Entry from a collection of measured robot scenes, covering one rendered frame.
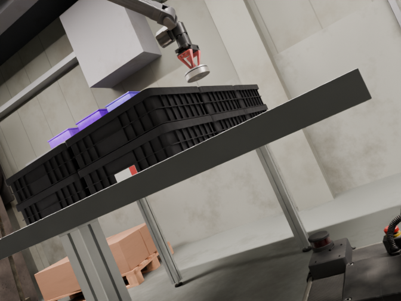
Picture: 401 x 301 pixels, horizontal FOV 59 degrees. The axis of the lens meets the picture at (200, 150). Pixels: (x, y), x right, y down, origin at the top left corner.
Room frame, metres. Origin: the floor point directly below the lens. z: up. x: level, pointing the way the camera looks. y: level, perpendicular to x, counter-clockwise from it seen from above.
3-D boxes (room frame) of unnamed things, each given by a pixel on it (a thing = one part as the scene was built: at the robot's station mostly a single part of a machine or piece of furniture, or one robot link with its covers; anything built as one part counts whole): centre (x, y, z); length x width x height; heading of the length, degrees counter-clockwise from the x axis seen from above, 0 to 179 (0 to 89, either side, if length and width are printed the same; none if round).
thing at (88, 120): (3.52, 0.83, 1.52); 0.34 x 0.23 x 0.11; 64
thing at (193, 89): (1.20, 0.16, 0.92); 0.40 x 0.30 x 0.02; 59
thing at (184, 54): (1.46, -0.11, 1.10); 0.07 x 0.07 x 0.09; 60
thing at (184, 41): (1.47, -0.12, 1.17); 0.10 x 0.07 x 0.07; 150
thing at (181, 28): (1.47, -0.11, 1.23); 0.07 x 0.06 x 0.07; 65
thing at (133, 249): (3.44, 1.27, 0.19); 1.12 x 0.82 x 0.39; 64
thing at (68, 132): (3.72, 1.23, 1.52); 0.34 x 0.23 x 0.11; 64
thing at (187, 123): (1.20, 0.16, 0.76); 0.40 x 0.30 x 0.12; 59
